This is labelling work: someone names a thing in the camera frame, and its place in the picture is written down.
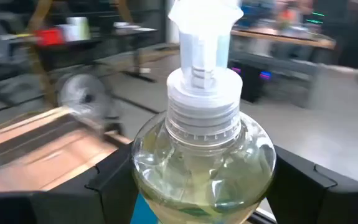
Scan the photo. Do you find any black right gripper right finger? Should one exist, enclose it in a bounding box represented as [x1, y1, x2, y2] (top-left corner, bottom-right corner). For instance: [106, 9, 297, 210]
[265, 146, 358, 224]

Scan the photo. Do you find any round grey translucent object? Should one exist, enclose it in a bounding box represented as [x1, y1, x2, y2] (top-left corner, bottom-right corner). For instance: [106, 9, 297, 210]
[57, 73, 111, 124]

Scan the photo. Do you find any yellow soap pump bottle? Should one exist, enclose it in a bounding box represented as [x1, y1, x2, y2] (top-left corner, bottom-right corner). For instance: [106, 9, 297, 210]
[131, 0, 277, 224]

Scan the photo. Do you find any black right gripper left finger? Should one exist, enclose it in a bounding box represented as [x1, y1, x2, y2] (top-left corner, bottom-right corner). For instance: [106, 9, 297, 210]
[0, 142, 139, 224]

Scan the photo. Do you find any black computer tower with lights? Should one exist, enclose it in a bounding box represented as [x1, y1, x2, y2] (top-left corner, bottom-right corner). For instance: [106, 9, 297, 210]
[228, 60, 273, 103]

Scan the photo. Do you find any black desk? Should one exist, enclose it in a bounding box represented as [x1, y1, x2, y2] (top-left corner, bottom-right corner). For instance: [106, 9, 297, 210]
[35, 27, 158, 82]

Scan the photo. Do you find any red box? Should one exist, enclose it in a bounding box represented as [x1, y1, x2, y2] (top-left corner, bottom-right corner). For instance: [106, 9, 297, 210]
[35, 27, 64, 47]

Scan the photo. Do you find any wooden table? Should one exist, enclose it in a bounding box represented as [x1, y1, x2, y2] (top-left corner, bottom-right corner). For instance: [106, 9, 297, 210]
[230, 27, 337, 50]

